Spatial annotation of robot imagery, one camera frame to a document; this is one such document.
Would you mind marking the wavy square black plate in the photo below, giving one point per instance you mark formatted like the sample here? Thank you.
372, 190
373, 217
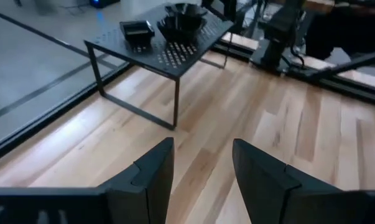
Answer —
181, 29

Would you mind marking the black perforated metal shelf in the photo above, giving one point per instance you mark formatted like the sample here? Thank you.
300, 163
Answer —
174, 59

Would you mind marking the small square black plate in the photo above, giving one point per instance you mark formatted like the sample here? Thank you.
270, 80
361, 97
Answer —
137, 31

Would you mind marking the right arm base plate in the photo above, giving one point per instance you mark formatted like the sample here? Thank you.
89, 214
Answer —
262, 60

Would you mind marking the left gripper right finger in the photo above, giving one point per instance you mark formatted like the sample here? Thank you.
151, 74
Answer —
299, 205

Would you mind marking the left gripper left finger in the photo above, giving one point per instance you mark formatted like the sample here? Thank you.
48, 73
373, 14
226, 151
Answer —
81, 205

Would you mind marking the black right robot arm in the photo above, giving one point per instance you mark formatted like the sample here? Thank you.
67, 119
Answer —
280, 31

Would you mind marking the black aluminium table frame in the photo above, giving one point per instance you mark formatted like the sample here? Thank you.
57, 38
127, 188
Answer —
345, 85

